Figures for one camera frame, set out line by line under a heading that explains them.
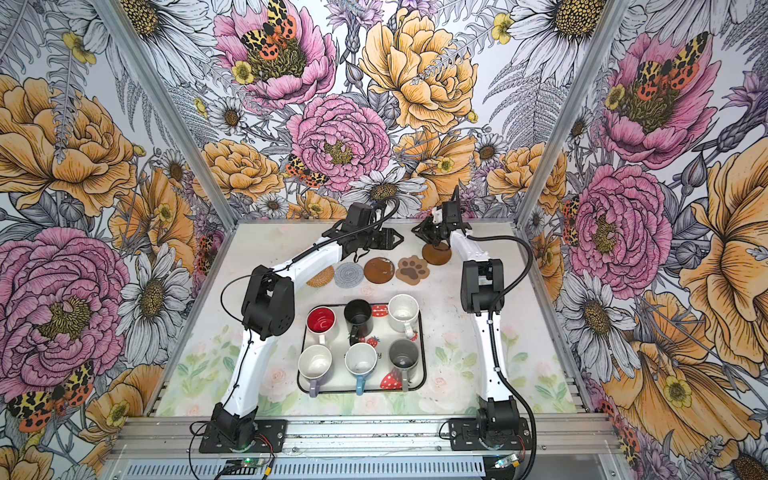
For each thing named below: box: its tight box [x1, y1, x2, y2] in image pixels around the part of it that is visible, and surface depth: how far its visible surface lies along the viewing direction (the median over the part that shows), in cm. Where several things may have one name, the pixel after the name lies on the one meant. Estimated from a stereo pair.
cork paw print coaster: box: [395, 255, 430, 286], surface depth 108 cm
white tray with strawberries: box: [298, 304, 427, 394], surface depth 86 cm
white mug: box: [388, 293, 420, 339], surface depth 91 cm
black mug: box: [344, 299, 373, 346], surface depth 90 cm
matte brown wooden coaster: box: [422, 242, 452, 266], surface depth 111 cm
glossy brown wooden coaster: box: [363, 257, 395, 284], surface depth 108 cm
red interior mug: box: [306, 306, 337, 345], surface depth 89 cm
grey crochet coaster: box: [334, 262, 364, 289], surface depth 107 cm
